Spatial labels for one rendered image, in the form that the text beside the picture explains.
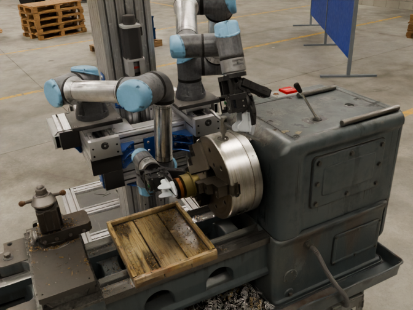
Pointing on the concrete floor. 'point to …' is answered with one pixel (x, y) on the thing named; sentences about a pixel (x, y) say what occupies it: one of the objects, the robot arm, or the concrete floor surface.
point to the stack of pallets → (51, 18)
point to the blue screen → (337, 27)
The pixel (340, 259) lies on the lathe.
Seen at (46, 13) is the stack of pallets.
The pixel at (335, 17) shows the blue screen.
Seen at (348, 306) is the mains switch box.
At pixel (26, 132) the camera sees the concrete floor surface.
